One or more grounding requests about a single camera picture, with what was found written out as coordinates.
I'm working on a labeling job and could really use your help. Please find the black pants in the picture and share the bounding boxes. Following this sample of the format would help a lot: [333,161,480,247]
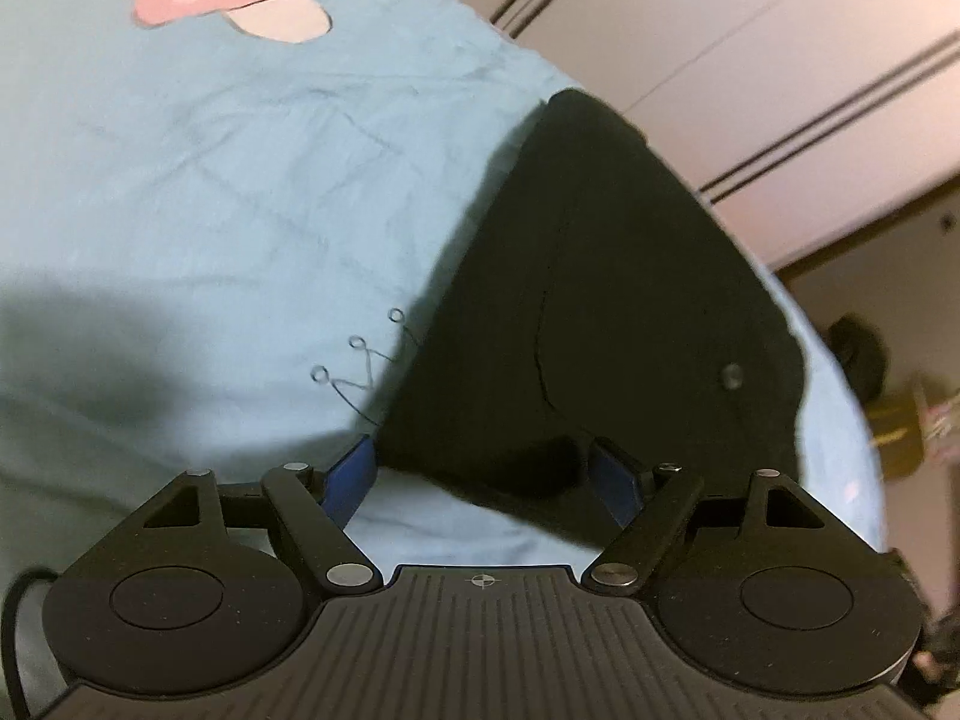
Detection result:
[375,88,808,550]

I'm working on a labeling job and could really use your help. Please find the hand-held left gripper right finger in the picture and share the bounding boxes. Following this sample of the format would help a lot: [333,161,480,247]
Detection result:
[584,439,827,595]

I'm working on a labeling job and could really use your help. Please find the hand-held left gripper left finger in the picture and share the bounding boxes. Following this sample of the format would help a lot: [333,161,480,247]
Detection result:
[141,435,385,595]

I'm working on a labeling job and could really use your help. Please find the black cable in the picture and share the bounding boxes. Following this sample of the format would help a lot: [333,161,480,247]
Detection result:
[0,568,58,720]

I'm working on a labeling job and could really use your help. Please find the light blue printed bed sheet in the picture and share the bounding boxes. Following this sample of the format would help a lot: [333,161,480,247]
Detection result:
[0,0,892,720]

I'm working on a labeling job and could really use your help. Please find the yellow box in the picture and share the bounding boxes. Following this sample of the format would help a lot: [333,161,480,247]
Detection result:
[870,379,932,478]

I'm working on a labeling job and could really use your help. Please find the white wardrobe with black stripes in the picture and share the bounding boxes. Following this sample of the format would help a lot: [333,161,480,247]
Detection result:
[360,0,960,272]

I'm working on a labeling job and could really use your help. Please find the dark clothes pile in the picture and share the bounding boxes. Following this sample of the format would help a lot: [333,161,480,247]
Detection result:
[826,315,890,403]

